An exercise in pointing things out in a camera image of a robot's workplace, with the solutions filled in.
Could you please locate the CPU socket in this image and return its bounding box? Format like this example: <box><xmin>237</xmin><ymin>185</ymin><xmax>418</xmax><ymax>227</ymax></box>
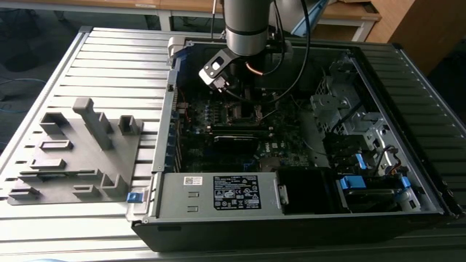
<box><xmin>223</xmin><ymin>100</ymin><xmax>264</xmax><ymax>127</ymax></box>

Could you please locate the RAM slot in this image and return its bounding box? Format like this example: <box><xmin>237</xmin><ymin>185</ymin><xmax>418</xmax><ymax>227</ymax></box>
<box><xmin>212</xmin><ymin>124</ymin><xmax>268</xmax><ymax>130</ymax></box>
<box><xmin>212</xmin><ymin>128</ymin><xmax>269</xmax><ymax>135</ymax></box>

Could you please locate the green motherboard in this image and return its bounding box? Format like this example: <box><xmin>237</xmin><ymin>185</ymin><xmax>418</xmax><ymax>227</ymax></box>
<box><xmin>176</xmin><ymin>90</ymin><xmax>328</xmax><ymax>172</ymax></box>

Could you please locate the black graphics card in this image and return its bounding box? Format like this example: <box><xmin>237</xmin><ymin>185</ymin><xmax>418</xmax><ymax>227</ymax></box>
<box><xmin>212</xmin><ymin>134</ymin><xmax>261</xmax><ymax>166</ymax></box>

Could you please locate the silver metal drive cage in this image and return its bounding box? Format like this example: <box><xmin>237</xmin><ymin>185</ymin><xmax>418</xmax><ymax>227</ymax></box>
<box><xmin>308</xmin><ymin>51</ymin><xmax>419</xmax><ymax>175</ymax></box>

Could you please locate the black fan shroud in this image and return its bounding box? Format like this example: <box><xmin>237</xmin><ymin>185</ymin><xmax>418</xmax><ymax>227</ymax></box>
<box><xmin>276</xmin><ymin>168</ymin><xmax>338</xmax><ymax>215</ymax></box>

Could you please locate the hard disk in blue carrier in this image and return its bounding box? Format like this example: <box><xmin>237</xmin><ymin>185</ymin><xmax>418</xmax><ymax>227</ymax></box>
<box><xmin>336</xmin><ymin>174</ymin><xmax>411</xmax><ymax>213</ymax></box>

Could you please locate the grey power supply unit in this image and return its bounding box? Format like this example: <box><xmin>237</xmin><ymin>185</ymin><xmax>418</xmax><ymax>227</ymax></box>
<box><xmin>147</xmin><ymin>171</ymin><xmax>284</xmax><ymax>219</ymax></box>

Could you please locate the wooden cabinet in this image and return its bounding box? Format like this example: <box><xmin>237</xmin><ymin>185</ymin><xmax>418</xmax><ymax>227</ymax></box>
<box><xmin>366</xmin><ymin>0</ymin><xmax>466</xmax><ymax>74</ymax></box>

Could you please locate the grey parts rack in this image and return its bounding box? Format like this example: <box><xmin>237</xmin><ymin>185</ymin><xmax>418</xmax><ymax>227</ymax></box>
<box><xmin>5</xmin><ymin>97</ymin><xmax>145</xmax><ymax>206</ymax></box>

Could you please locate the black open PC case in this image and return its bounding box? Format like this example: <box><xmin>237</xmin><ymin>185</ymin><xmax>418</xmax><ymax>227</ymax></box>
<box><xmin>125</xmin><ymin>37</ymin><xmax>464</xmax><ymax>253</ymax></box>

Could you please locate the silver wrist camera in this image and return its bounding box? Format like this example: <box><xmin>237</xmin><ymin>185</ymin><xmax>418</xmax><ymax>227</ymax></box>
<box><xmin>197</xmin><ymin>49</ymin><xmax>236</xmax><ymax>91</ymax></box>

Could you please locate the grey case handle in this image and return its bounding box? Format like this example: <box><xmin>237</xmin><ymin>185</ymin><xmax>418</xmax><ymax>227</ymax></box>
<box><xmin>167</xmin><ymin>37</ymin><xmax>187</xmax><ymax>66</ymax></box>

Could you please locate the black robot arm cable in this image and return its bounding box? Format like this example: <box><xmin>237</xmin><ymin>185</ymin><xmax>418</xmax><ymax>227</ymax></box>
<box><xmin>223</xmin><ymin>0</ymin><xmax>312</xmax><ymax>104</ymax></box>

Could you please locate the wooden desk white frame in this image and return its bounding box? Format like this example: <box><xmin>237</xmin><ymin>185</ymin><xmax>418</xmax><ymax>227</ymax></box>
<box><xmin>0</xmin><ymin>0</ymin><xmax>382</xmax><ymax>42</ymax></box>

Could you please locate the black disk wire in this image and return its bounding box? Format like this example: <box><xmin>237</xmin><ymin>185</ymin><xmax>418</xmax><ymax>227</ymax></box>
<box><xmin>376</xmin><ymin>144</ymin><xmax>398</xmax><ymax>175</ymax></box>

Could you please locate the coloured power wire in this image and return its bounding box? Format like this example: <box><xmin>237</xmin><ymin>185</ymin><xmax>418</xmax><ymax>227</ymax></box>
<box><xmin>384</xmin><ymin>163</ymin><xmax>408</xmax><ymax>177</ymax></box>

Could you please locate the blue cable on floor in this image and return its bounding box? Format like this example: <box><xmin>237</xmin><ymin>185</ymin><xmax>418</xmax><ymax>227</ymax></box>
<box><xmin>0</xmin><ymin>78</ymin><xmax>48</xmax><ymax>115</ymax></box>

